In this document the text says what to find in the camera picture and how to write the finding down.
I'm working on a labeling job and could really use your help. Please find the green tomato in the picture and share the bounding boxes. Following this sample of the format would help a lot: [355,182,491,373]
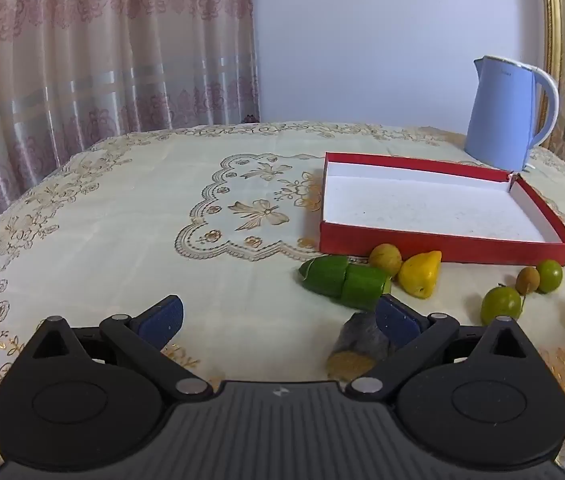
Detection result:
[537,259,563,294]
[480,286,522,325]

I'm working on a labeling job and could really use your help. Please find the brown longan with stem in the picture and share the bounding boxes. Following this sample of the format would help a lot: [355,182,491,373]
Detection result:
[515,266,541,306]

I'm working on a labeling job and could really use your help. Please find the dark eggplant piece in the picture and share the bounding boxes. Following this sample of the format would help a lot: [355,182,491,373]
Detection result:
[325,312,394,382]

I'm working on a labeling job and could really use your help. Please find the green cucumber end piece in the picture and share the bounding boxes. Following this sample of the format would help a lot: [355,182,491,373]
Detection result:
[299,255,350,298]

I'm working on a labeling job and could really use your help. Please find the yellow pepper wedge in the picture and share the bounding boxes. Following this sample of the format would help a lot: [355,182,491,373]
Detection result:
[397,250,442,299]

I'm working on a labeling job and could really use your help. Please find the red shallow cardboard box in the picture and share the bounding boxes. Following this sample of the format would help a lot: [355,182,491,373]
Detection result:
[319,152,565,266]

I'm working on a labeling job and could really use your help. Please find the small yellow round fruit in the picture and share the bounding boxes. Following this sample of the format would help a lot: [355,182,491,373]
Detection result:
[368,244,403,278]

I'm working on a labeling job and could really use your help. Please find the blue electric kettle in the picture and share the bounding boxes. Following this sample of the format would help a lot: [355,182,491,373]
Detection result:
[465,55,559,172]

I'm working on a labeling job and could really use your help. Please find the cream embroidered tablecloth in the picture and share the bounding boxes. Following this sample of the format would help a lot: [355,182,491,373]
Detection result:
[0,122,565,479]

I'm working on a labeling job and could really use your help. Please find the pink floral curtain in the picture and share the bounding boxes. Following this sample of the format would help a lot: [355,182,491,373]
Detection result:
[0,0,260,214]

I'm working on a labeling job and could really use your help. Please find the gold wall moulding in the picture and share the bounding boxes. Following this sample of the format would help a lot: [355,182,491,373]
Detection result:
[539,0,564,148]

